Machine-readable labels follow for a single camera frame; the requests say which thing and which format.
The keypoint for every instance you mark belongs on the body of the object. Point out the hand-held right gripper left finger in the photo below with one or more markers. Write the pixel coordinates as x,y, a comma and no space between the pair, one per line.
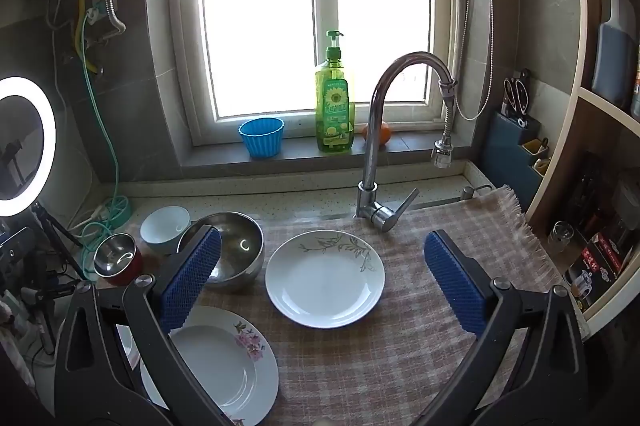
190,278

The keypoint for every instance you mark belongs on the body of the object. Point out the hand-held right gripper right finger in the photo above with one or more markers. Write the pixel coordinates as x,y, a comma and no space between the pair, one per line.
455,286

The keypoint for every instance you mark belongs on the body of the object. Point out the large stainless steel bowl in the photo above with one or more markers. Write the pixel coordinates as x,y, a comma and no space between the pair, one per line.
240,248

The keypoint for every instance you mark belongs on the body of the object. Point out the light blue ceramic bowl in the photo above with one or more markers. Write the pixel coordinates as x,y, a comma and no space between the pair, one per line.
162,226

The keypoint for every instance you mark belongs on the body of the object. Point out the red bowl with steel lining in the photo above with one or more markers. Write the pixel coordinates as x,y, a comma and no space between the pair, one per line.
115,254

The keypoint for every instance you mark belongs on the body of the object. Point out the white plate with pink flowers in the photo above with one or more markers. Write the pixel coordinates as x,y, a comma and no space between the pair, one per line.
220,366

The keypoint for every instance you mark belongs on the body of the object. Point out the white plate with leaf print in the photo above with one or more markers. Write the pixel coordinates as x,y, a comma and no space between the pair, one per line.
325,286

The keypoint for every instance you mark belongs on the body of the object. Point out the teal round plastic reel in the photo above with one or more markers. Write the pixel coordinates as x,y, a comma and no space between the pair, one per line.
122,208

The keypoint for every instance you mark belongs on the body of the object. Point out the pink checked cloth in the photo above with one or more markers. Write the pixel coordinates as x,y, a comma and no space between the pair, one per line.
390,366

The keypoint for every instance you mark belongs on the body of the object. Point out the clear drinking glass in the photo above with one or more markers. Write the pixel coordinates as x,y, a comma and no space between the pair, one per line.
561,236

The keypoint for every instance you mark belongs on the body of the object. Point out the blue-grey knife holder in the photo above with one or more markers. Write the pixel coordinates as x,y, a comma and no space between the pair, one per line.
505,156

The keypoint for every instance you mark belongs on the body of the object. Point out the black box with red print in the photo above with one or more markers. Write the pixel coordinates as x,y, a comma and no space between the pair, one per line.
595,266

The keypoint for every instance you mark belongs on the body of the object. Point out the black tripod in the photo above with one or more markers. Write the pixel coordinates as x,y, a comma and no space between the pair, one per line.
56,231

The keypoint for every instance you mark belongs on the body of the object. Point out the wooden shelf unit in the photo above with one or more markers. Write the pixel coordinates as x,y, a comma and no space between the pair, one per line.
565,186

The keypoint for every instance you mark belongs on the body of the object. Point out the chrome kitchen faucet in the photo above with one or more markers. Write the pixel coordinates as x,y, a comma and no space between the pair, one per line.
372,156

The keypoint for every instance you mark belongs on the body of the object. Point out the blue fluted plastic cup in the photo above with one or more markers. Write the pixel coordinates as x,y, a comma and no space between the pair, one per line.
261,138

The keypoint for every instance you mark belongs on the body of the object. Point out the orange fruit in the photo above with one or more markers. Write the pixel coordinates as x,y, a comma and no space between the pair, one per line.
382,133

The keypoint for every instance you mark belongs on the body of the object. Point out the green dish soap bottle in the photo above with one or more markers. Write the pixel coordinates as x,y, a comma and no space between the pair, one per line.
334,106

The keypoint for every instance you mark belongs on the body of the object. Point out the plastic jug of dark liquid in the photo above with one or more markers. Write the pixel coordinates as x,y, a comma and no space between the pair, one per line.
615,56

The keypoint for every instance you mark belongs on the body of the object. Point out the white framed window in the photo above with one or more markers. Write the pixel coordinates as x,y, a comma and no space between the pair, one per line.
320,6

